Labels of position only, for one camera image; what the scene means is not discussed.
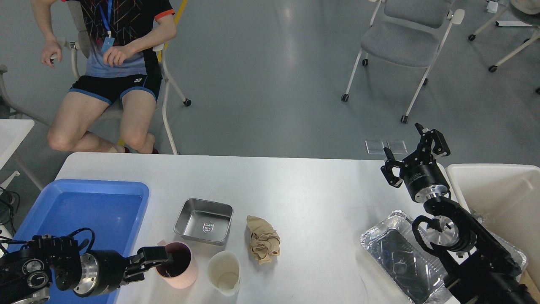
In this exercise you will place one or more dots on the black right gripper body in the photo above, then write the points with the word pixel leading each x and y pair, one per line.
pixel 424 181

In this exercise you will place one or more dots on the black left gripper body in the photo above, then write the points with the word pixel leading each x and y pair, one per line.
pixel 102 273

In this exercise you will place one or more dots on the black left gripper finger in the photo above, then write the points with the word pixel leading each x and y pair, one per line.
pixel 151 257
pixel 135 272

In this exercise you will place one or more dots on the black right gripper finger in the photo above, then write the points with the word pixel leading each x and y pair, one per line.
pixel 432 145
pixel 389 165

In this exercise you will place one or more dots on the pink ribbed mug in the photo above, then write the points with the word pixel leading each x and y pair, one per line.
pixel 182 272

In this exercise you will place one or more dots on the stainless steel square tray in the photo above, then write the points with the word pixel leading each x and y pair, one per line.
pixel 204 221

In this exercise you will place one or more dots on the white paper cup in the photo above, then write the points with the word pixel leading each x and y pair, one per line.
pixel 224 272

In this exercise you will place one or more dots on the aluminium foil tray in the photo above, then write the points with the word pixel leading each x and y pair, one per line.
pixel 417 273

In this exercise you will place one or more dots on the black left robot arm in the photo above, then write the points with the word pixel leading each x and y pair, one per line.
pixel 29 268

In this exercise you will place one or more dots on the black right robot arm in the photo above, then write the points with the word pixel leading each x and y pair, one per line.
pixel 479 269

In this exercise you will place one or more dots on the floor socket plate right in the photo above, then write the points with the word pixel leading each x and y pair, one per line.
pixel 397 147

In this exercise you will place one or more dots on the floor socket plate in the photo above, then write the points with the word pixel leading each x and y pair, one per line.
pixel 397 147
pixel 375 147

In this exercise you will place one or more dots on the floor socket plate left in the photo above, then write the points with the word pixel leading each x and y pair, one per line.
pixel 375 147

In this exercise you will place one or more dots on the blue plastic tray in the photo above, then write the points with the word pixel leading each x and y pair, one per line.
pixel 114 210

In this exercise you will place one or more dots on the beige plastic bin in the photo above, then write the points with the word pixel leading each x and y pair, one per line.
pixel 507 197

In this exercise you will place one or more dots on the crumpled brown paper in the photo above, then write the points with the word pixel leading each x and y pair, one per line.
pixel 264 242

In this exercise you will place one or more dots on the grey chair right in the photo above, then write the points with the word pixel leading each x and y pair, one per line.
pixel 409 33

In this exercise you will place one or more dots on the person in black shirt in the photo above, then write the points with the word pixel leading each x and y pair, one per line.
pixel 122 65

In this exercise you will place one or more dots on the white side table left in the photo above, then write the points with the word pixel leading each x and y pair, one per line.
pixel 12 134

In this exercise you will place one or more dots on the white chair far right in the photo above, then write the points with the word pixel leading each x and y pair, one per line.
pixel 517 13

